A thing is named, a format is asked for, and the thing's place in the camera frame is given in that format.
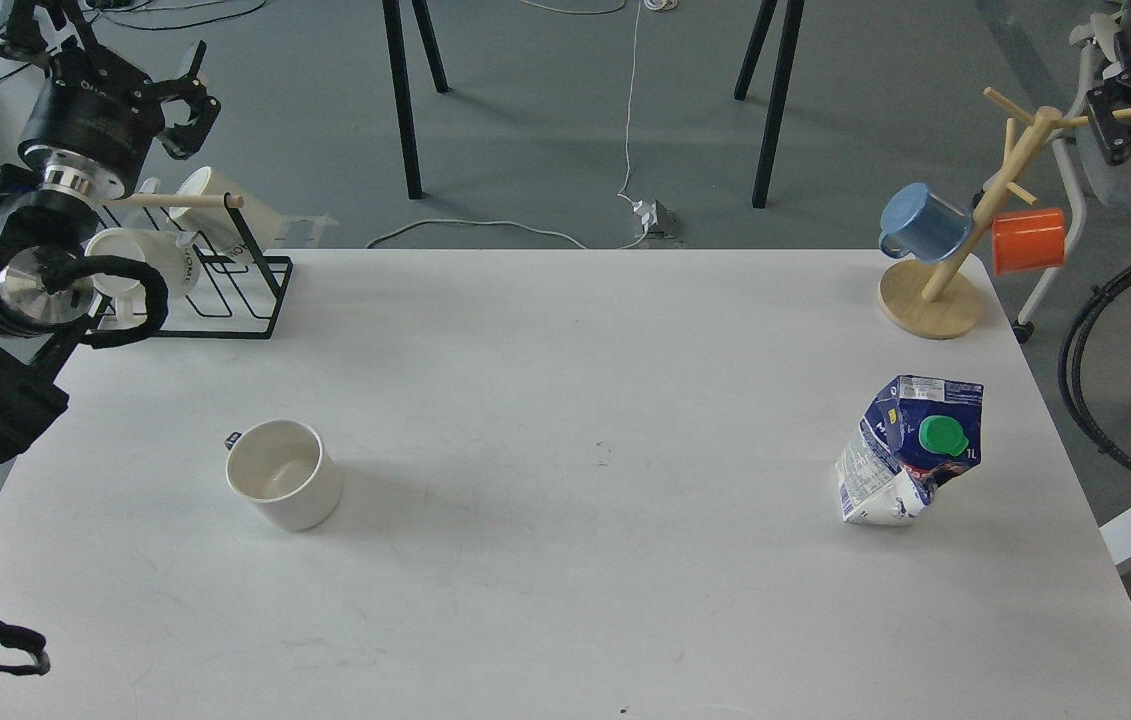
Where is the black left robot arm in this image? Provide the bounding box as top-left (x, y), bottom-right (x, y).
top-left (0, 37), bottom-right (219, 465)

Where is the white power cable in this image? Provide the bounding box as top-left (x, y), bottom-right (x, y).
top-left (366, 0), bottom-right (681, 251)

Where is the orange mug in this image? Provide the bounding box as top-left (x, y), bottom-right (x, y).
top-left (991, 208), bottom-right (1065, 275)

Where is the black table leg right pair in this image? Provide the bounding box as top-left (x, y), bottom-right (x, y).
top-left (733, 1), bottom-right (806, 209)

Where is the white ceramic mug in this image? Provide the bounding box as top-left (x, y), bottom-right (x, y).
top-left (223, 419), bottom-right (346, 532)

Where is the black table leg pair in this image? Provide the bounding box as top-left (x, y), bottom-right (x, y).
top-left (382, 0), bottom-right (451, 200)
top-left (733, 1), bottom-right (806, 209)

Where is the black wire cup rack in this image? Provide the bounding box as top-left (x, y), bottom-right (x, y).
top-left (86, 193), bottom-right (294, 340)

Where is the white mug upper in rack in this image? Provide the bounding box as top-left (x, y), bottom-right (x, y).
top-left (169, 167), bottom-right (285, 264)

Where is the wooden mug tree stand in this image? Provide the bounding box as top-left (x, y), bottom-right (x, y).
top-left (877, 87), bottom-right (1089, 340)

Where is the white mug lying in rack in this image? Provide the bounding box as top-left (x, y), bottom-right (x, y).
top-left (85, 228), bottom-right (198, 323)

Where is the blue mug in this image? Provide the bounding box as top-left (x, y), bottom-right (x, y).
top-left (879, 182), bottom-right (975, 264)

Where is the white power adapter plug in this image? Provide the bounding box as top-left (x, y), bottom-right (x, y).
top-left (632, 199), bottom-right (679, 241)

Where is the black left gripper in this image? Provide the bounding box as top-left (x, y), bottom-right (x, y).
top-left (18, 40), bottom-right (221, 199)

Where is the blue white milk carton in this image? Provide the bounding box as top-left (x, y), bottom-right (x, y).
top-left (834, 374), bottom-right (985, 527)

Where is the black table leg left pair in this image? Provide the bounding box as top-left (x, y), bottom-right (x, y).
top-left (382, 0), bottom-right (451, 200)

